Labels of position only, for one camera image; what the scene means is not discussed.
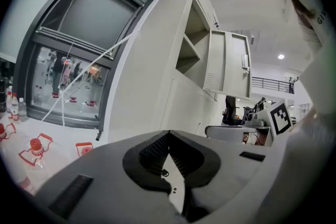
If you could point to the round ceiling light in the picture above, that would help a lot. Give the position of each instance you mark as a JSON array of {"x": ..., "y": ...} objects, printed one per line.
[{"x": 281, "y": 56}]

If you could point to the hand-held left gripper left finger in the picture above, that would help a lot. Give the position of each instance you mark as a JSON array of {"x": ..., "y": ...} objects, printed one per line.
[{"x": 136, "y": 165}]

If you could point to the red label water bottle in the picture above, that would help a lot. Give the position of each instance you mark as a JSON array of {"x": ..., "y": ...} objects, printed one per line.
[
  {"x": 9, "y": 102},
  {"x": 14, "y": 108}
]

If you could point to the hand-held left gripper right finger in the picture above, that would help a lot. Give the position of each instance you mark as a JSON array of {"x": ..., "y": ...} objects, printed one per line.
[{"x": 202, "y": 165}]

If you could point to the grey locker door with key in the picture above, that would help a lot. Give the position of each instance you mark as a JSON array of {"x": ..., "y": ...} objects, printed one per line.
[{"x": 206, "y": 5}]

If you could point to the grey metal locker cabinet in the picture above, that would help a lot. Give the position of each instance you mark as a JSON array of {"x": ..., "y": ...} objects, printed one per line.
[{"x": 147, "y": 73}]

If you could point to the person's white shirt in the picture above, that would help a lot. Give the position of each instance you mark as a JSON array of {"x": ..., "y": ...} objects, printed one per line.
[{"x": 299, "y": 170}]

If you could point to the clear water bottle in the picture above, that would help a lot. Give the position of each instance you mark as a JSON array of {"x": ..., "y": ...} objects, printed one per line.
[{"x": 22, "y": 110}]

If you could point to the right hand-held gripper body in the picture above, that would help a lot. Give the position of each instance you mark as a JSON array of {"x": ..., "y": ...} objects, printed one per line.
[{"x": 281, "y": 118}]

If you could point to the dark framed window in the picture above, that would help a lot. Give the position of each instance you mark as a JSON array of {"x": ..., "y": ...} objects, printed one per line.
[{"x": 86, "y": 15}]

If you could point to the dark balcony railing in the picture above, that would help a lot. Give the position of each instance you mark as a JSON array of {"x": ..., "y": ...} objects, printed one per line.
[{"x": 267, "y": 84}]

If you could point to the red cap water bottle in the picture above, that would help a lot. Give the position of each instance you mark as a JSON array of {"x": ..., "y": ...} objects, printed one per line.
[{"x": 35, "y": 154}]

